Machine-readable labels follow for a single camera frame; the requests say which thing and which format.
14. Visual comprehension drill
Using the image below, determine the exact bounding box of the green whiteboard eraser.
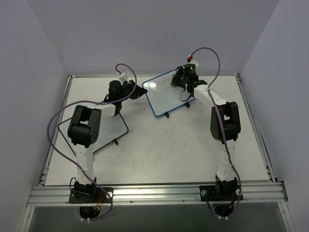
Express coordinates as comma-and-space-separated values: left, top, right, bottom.
170, 75, 178, 87

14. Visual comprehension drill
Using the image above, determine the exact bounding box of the blue framed whiteboard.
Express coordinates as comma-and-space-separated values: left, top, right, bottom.
142, 69, 194, 117

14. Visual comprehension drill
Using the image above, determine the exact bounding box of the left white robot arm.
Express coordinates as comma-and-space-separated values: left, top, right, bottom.
68, 80, 148, 203

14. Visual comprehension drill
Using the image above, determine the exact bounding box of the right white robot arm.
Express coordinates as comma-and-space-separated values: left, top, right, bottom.
171, 63, 241, 200

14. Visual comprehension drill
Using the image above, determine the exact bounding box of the black framed whiteboard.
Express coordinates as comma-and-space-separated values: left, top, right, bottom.
58, 114, 128, 153

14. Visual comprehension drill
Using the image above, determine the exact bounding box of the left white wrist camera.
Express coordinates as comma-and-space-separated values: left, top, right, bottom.
118, 70, 130, 84

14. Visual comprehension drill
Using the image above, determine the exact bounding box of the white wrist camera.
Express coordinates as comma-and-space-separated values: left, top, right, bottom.
187, 56, 199, 67
118, 70, 130, 84

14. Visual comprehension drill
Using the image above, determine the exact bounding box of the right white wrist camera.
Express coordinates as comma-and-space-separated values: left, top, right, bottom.
187, 56, 199, 67

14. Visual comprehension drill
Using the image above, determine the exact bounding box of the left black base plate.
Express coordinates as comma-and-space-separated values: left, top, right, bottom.
69, 187, 112, 204

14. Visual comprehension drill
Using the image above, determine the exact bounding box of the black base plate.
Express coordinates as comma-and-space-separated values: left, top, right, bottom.
199, 185, 239, 202
69, 187, 112, 204

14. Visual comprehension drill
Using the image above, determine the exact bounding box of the aluminium table edge frame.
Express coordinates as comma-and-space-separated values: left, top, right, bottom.
234, 73, 277, 182

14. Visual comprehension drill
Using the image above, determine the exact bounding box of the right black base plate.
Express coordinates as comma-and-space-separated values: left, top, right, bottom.
199, 185, 239, 202

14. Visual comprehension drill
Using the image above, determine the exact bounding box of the aluminium front rail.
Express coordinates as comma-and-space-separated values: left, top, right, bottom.
26, 181, 288, 207

